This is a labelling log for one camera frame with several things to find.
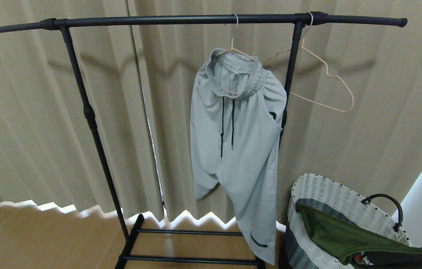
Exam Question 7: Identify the white laundry basket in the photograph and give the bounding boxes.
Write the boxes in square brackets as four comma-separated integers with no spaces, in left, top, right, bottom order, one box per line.
[285,173,411,269]

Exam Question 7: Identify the green long-sleeved shirt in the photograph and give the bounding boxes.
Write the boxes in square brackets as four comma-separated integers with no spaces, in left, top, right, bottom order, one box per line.
[295,202,422,269]

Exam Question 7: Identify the black clothes rack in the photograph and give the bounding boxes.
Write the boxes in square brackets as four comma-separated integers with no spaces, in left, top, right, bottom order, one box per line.
[0,11,408,269]

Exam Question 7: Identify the beige curtain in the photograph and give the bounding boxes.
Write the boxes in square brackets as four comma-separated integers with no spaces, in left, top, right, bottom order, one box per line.
[0,0,422,225]

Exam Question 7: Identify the pale grey shorts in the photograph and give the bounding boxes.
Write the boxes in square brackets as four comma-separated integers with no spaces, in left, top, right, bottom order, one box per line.
[190,48,287,266]

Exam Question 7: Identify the pink clothes hanger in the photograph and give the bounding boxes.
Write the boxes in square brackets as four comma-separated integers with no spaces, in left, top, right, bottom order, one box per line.
[215,14,256,96]
[263,13,355,113]

